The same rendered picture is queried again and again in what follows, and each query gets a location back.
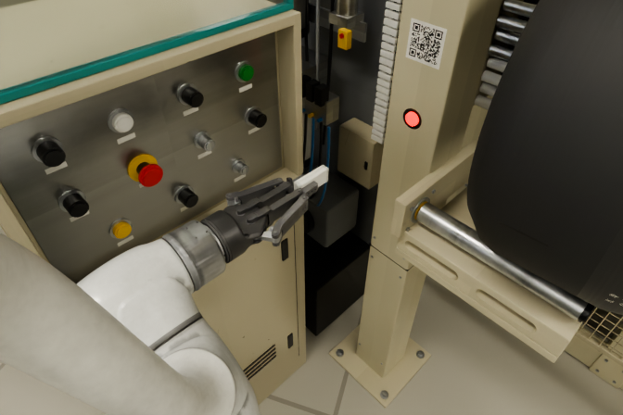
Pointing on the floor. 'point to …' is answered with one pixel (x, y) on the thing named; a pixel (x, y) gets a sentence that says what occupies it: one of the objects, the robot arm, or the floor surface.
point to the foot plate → (386, 388)
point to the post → (432, 135)
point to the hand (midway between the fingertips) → (311, 182)
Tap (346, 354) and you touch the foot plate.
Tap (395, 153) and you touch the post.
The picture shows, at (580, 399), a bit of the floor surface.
